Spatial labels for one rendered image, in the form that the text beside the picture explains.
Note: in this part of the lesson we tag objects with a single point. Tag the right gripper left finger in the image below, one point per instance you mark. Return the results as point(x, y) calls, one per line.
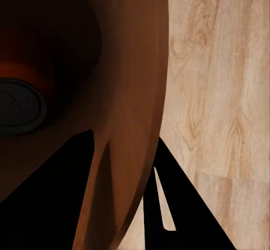
point(43, 212)

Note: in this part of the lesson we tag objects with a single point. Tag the can of soda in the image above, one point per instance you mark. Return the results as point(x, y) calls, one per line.
point(27, 88)

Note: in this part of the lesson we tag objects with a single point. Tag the trash can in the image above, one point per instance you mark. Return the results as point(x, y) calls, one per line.
point(110, 64)

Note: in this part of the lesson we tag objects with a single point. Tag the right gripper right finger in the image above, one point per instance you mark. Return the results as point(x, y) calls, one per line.
point(196, 227)

